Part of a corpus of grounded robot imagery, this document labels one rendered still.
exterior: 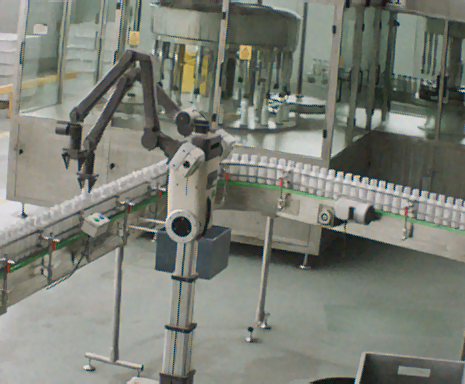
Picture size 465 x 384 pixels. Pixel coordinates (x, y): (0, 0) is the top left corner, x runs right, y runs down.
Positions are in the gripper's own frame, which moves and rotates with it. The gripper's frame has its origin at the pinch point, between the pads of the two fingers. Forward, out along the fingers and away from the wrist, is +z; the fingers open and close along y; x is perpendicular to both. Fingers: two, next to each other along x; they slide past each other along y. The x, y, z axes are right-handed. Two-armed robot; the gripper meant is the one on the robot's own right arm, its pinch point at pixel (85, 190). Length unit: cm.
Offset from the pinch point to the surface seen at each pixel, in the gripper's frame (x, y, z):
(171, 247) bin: -38, -36, 31
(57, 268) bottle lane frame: 39.1, -5.9, 29.9
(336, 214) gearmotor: -137, -101, 20
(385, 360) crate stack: 135, -179, 2
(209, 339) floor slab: -144, -32, 119
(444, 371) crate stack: 132, -202, 3
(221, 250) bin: -54, -58, 31
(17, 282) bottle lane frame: 81, -6, 26
